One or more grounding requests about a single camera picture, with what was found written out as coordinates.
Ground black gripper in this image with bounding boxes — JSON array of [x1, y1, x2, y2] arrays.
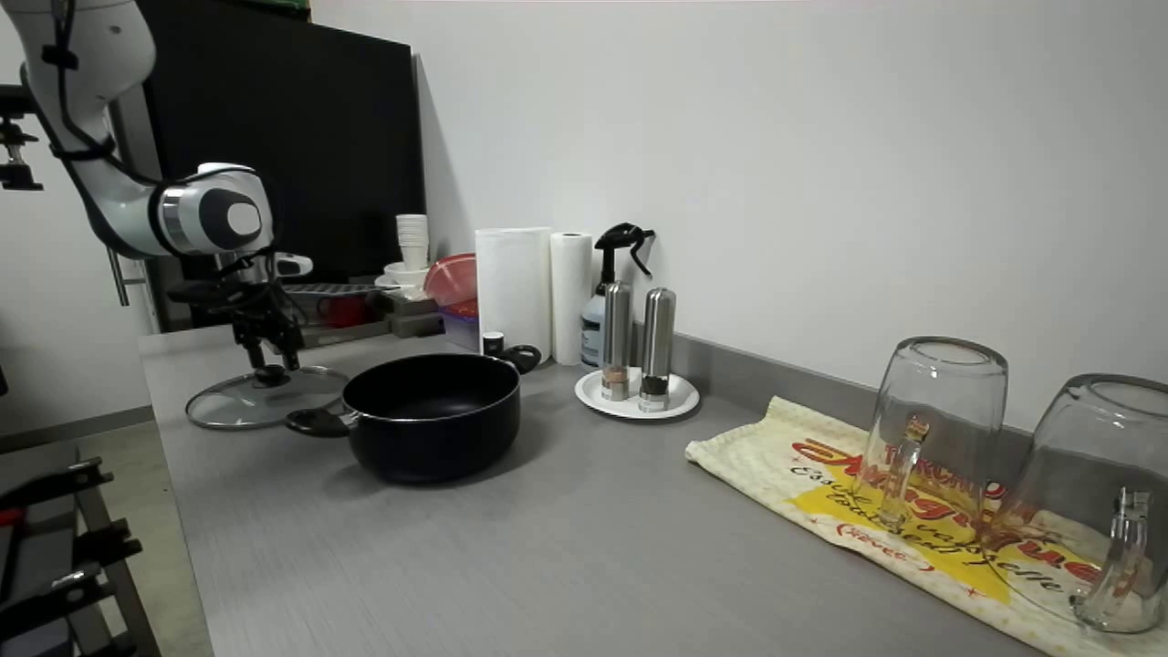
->
[[170, 252, 303, 378]]

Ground clear glass pot lid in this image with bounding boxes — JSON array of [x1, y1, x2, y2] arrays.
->
[[187, 364, 343, 432]]

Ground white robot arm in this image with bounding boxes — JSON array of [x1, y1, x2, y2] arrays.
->
[[0, 0, 303, 384]]

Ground black cooking pot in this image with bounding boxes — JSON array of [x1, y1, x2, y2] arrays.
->
[[286, 353, 520, 477]]

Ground tilted red-lid plastic container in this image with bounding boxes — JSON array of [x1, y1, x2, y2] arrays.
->
[[424, 252, 479, 319]]

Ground stacked white cups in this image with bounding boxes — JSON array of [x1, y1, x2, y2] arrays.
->
[[376, 210, 429, 298]]

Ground small dark spice jar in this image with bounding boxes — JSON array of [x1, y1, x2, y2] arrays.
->
[[480, 332, 506, 358]]

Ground front white paper towel roll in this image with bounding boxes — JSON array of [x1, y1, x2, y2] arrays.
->
[[475, 227, 551, 358]]

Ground white paper towel roll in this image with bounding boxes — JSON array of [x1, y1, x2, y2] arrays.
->
[[551, 235, 591, 364], [475, 227, 551, 358]]

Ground rear white paper towel roll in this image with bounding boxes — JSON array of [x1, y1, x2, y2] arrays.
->
[[551, 235, 591, 364]]

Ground black-capped spray bottle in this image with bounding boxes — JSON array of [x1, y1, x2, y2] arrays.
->
[[581, 221, 655, 370]]

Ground left steel grinder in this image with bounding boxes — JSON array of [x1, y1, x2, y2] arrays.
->
[[603, 286, 630, 401]]

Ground steel grinder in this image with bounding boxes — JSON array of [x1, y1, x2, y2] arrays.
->
[[603, 286, 630, 401], [643, 290, 676, 405]]

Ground right steel grinder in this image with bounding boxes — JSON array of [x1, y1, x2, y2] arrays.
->
[[643, 290, 676, 405]]

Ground small white saucer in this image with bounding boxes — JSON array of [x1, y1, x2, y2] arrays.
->
[[572, 370, 700, 425]]

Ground printed yellow tea towel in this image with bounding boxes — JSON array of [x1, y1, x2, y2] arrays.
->
[[682, 395, 1168, 657]]

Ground near upturned drinking glass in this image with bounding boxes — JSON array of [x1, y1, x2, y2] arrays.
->
[[857, 336, 1008, 527]]

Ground upturned drinking glass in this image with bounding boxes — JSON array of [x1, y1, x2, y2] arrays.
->
[[857, 336, 1008, 527], [1003, 372, 1168, 605]]

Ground far upturned drinking glass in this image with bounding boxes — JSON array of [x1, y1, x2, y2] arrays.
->
[[1003, 372, 1168, 605]]

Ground small clear glass bottle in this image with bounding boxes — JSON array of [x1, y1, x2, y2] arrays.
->
[[1072, 485, 1159, 635]]

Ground black camera on stand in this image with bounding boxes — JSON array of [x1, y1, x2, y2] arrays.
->
[[0, 84, 36, 191]]

